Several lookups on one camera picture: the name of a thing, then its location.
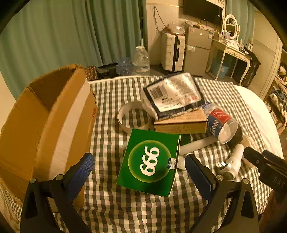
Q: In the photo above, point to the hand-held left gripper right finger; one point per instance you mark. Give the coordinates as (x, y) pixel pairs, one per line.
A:
(199, 172)

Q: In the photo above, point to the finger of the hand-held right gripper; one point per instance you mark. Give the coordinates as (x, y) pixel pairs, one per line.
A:
(254, 156)
(275, 162)

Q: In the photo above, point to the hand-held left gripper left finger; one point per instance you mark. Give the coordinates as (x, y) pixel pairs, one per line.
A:
(83, 170)

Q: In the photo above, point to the white hair dryer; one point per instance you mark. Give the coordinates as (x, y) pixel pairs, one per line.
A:
(235, 159)

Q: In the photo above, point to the white plastic tube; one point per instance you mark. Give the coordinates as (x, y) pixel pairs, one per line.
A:
(197, 143)

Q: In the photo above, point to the small brown paper box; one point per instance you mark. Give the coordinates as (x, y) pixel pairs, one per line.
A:
(179, 126)

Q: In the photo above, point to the green medicine box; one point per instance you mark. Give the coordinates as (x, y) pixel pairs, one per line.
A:
(148, 161)

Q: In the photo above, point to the large brown cardboard box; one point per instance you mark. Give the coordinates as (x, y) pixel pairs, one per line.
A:
(27, 125)

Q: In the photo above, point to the white tape roll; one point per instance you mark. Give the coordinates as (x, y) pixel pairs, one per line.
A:
(143, 126)

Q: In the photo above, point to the dark blue plastic snack bag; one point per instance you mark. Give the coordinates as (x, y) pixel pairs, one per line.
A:
(174, 94)

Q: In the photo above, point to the person's right forearm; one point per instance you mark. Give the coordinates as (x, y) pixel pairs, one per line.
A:
(278, 201)

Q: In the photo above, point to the white bed sheet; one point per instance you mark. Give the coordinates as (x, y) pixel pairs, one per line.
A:
(257, 112)

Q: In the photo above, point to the shoe rack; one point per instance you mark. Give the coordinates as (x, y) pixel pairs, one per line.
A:
(277, 98)

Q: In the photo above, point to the zigzag patterned cloth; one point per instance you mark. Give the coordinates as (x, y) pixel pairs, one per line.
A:
(9, 210)

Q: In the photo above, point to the dark cloth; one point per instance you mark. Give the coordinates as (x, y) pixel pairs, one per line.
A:
(253, 67)

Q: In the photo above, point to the blue bin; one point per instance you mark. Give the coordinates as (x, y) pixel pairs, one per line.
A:
(219, 67)

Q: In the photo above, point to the patterned brown bag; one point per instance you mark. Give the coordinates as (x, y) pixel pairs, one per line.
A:
(90, 72)

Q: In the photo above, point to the dark bags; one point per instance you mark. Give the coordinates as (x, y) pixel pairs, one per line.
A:
(105, 70)

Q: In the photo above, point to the white dressing table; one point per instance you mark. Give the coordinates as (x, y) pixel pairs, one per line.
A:
(233, 52)

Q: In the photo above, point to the pack of water bottles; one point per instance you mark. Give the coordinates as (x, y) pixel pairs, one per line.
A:
(124, 66)

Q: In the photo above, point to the grey fridge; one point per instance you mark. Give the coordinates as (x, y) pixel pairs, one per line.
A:
(197, 51)

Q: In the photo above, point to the large clear water jug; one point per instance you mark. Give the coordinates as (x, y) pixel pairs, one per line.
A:
(141, 60)

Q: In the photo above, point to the white suitcase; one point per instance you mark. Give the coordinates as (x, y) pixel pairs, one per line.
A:
(170, 51)

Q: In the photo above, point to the narrow green curtain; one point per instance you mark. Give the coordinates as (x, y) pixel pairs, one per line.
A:
(246, 22)

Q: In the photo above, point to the white oval vanity mirror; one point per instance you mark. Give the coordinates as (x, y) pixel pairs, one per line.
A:
(231, 23)

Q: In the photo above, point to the wide green curtain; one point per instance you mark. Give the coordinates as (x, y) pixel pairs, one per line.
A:
(67, 33)

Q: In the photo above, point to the clear plastic bag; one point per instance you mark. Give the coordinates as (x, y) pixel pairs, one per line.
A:
(177, 28)

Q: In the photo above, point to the black wall television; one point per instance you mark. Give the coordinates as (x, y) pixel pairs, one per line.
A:
(201, 9)

